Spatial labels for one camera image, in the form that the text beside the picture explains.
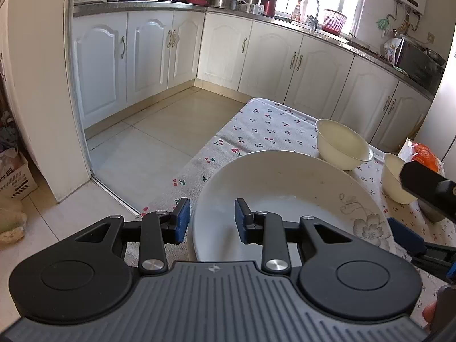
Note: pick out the white kitchen base cabinets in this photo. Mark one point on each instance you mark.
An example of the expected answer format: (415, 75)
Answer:
(142, 50)

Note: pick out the white refrigerator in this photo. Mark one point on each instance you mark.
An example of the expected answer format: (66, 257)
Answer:
(441, 114)

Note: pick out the pink plastic basket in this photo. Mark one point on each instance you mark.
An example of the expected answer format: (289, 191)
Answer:
(335, 23)

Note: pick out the dish soap bottle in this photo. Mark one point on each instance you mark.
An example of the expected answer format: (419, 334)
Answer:
(296, 12)

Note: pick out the pile of clothes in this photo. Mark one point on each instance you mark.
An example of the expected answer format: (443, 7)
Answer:
(7, 135)

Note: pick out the cherry print tablecloth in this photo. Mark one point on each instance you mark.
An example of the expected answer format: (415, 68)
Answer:
(256, 124)

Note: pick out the printed snack bag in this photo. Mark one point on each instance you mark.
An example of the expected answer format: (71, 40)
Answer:
(392, 51)

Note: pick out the clear plastic bag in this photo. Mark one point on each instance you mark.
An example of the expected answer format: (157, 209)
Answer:
(10, 221)

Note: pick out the green hanging cloth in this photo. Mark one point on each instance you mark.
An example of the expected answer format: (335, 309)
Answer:
(383, 24)

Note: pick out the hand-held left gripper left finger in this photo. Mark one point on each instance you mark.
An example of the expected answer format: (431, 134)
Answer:
(182, 221)

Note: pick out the white plastic laundry basket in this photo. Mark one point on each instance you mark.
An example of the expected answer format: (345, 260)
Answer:
(17, 181)

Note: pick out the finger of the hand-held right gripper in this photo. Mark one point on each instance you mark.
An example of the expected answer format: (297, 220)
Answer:
(424, 181)
(406, 235)

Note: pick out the black microwave oven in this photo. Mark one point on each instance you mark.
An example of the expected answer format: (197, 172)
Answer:
(420, 64)

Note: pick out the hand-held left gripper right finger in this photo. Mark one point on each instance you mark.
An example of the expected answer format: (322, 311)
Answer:
(242, 221)

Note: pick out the white cupboard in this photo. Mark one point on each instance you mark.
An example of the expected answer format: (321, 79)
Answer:
(3, 42)

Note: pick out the person's right hand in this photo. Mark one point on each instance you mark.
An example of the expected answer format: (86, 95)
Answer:
(429, 317)

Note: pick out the orange snack packet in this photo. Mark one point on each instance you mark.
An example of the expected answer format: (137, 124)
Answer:
(425, 153)

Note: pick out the white flower print plate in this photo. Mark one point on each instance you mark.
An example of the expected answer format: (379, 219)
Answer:
(285, 178)

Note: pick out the chrome faucet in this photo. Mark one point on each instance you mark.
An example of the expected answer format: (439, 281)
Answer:
(318, 10)

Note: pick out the steel basin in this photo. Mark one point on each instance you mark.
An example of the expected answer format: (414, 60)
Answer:
(222, 1)

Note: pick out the cream bowl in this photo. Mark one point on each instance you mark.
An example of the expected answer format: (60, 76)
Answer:
(342, 142)
(393, 178)

